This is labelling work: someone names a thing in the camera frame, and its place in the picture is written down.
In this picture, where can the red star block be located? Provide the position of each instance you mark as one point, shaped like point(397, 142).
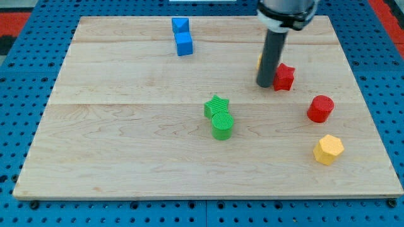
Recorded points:
point(284, 77)

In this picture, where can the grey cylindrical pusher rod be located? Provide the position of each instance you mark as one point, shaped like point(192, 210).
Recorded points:
point(272, 50)

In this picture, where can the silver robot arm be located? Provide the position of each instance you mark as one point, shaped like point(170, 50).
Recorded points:
point(280, 16)

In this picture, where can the green star block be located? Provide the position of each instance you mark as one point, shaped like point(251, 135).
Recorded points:
point(215, 106)

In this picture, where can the green cylinder block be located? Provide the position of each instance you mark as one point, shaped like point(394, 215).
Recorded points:
point(222, 125)

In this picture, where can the blue cube block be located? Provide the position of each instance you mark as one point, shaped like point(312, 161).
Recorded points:
point(184, 43)

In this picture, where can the light wooden board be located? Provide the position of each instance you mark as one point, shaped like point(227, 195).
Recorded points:
point(125, 119)

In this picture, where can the yellow block behind rod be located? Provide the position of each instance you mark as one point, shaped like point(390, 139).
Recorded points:
point(259, 61)

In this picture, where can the blue triangle block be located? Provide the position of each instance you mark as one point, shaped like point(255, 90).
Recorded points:
point(180, 25)

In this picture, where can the red cylinder block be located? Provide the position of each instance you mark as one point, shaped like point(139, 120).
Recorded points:
point(320, 108)

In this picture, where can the yellow hexagon block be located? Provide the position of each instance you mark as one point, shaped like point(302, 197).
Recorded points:
point(328, 149)

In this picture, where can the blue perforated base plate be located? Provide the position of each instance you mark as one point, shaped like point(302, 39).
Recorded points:
point(30, 69)

